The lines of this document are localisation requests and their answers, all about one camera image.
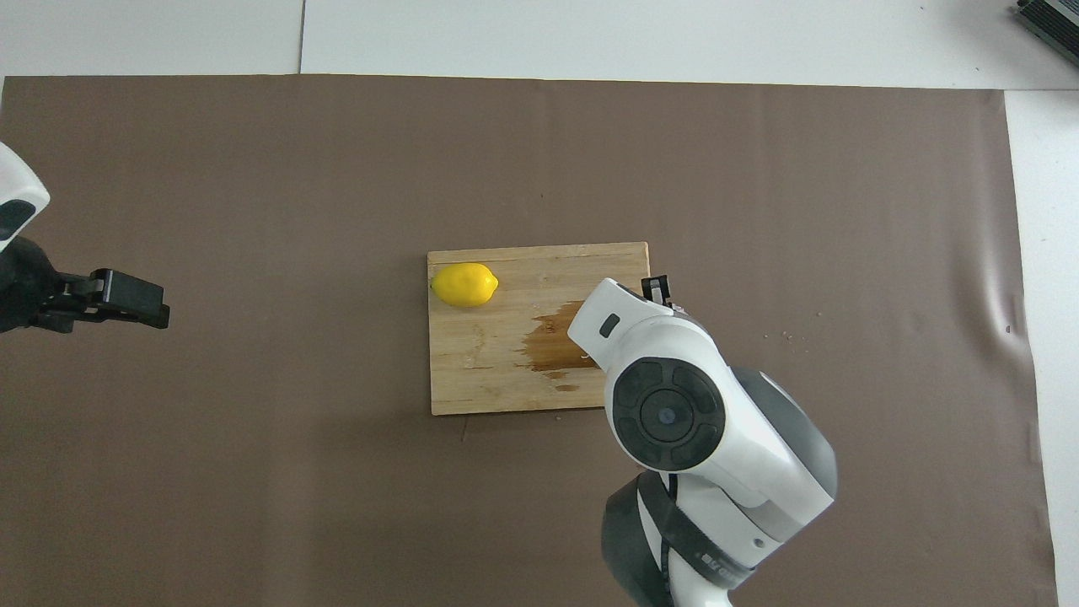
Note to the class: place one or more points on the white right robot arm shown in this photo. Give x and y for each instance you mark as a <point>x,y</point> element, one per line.
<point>674,354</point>

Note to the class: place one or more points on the yellow lemon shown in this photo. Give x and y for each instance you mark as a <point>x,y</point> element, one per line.
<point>464,285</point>

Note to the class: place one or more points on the grey vented device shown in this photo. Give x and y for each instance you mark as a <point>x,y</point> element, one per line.
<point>1054,17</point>

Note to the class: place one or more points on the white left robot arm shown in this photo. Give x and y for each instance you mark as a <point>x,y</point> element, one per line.
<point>17,181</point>

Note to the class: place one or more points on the brown paper table mat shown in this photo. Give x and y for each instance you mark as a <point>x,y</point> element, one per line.
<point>253,464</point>

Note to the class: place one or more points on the wooden cutting board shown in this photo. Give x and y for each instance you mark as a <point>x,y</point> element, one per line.
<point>489,371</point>

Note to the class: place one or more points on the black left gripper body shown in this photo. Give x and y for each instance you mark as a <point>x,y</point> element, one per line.
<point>34,291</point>

